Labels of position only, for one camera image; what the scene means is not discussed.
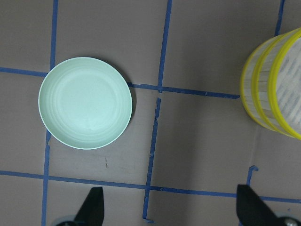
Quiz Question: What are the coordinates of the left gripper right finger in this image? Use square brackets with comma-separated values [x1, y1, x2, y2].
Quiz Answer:
[236, 184, 301, 226]

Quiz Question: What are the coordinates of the light green plate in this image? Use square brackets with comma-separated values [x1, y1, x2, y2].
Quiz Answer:
[38, 57, 133, 150]

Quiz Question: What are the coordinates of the white steamer cloth liner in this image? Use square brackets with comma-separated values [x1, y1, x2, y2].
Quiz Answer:
[277, 39, 301, 133]

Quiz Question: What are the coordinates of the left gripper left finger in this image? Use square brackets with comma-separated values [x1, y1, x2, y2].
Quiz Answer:
[74, 187, 104, 226]

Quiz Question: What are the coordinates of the yellow steamer layer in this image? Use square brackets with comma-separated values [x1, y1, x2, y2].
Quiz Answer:
[240, 35, 281, 131]
[252, 28, 301, 139]

